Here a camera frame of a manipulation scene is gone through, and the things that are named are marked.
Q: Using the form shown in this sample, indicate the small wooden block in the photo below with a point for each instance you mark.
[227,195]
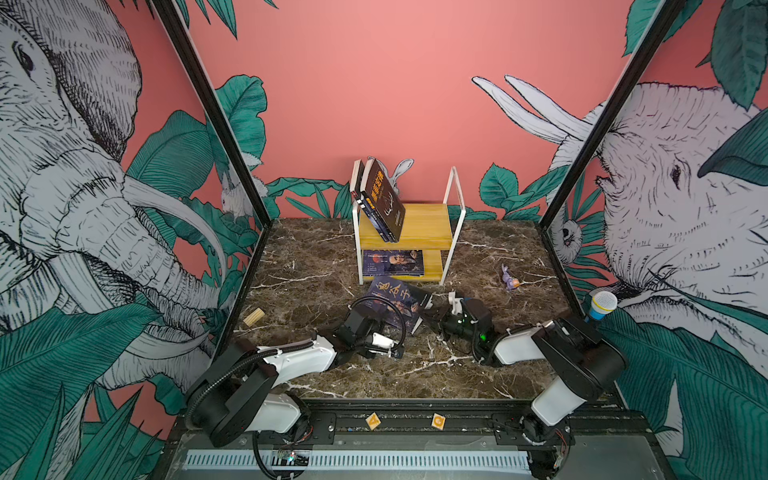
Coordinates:
[254,317]

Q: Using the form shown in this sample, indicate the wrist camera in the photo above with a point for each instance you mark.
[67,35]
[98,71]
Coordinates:
[455,303]
[346,332]

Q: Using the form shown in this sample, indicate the right black frame post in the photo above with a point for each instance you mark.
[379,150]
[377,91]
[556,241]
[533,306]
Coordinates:
[653,36]

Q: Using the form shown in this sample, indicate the left orange sticker tag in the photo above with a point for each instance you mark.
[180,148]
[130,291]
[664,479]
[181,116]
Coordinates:
[373,421]

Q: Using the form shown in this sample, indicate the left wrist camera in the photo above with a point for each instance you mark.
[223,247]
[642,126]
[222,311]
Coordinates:
[346,332]

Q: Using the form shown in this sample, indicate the blue microphone on stand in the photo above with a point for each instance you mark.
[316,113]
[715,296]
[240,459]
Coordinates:
[602,303]

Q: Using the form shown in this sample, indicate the white slotted cable duct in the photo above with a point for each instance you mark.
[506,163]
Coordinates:
[515,462]

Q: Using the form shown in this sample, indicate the orange sticker tag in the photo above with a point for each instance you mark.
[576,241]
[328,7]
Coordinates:
[438,421]
[373,421]

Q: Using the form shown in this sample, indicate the left black frame post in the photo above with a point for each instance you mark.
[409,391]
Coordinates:
[172,21]

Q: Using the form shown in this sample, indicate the dark purple bottom book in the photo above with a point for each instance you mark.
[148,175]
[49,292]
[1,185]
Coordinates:
[409,299]

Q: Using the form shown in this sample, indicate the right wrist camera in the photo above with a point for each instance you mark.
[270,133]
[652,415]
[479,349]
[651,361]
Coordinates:
[455,303]

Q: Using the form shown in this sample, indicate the right orange sticker tag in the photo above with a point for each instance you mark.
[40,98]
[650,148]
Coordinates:
[438,421]

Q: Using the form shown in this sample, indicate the black wolf cover book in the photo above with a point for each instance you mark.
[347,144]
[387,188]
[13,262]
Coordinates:
[357,172]

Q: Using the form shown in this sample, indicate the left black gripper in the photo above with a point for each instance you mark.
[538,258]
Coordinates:
[377,326]

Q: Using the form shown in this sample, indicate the black frame post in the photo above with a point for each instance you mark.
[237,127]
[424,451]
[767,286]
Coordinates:
[653,36]
[172,21]

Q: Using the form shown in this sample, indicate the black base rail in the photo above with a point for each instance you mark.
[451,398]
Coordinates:
[498,419]

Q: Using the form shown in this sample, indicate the white wooden two-tier shelf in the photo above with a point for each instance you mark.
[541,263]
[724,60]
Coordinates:
[433,228]

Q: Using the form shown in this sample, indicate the small purple toy figure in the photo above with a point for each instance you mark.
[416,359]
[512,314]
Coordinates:
[511,283]

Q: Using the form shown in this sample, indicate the purple book yellow label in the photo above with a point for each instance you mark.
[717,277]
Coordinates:
[375,218]

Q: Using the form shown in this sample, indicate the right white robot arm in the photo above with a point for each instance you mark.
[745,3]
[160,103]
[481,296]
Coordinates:
[585,363]

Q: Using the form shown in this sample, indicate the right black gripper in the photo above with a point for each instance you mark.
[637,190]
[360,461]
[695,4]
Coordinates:
[442,316]

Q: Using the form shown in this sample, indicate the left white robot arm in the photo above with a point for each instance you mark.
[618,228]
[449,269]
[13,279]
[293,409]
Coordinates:
[236,394]

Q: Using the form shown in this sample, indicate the black book yellow title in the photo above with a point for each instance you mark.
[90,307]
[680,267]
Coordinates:
[380,199]

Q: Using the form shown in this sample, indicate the dark purple book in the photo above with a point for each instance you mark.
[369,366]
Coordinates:
[409,299]
[393,263]

